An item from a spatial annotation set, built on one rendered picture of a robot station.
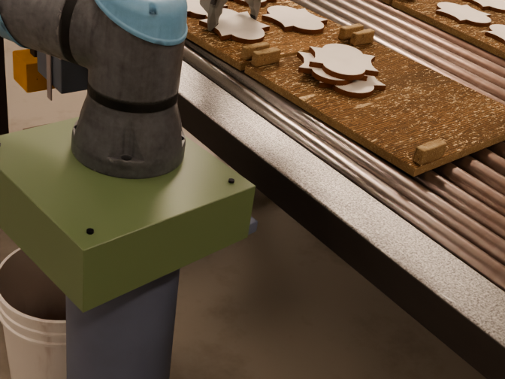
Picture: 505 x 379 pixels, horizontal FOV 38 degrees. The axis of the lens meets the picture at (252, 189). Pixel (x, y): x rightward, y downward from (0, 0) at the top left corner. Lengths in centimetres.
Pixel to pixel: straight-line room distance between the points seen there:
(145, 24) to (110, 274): 29
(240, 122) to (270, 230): 136
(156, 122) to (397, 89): 59
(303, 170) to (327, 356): 109
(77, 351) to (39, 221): 33
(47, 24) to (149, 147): 19
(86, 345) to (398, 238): 49
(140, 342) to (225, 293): 115
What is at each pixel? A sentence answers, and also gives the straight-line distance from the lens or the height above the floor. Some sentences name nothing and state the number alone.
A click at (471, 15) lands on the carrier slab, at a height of 95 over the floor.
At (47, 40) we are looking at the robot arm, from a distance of 94.
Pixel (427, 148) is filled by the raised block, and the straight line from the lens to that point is 113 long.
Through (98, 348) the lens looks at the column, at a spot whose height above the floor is 66.
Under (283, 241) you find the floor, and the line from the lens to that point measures 249.
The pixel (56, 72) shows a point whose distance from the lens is 170.
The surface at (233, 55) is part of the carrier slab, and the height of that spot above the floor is 94.
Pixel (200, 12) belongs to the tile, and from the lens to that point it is 156.
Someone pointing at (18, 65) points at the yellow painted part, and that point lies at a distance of 193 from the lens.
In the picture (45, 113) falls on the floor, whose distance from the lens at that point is 316.
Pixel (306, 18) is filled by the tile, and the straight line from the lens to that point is 162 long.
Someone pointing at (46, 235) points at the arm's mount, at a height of 93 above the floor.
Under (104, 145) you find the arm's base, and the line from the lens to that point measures 92.
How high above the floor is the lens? 146
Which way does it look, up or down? 32 degrees down
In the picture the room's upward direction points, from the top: 9 degrees clockwise
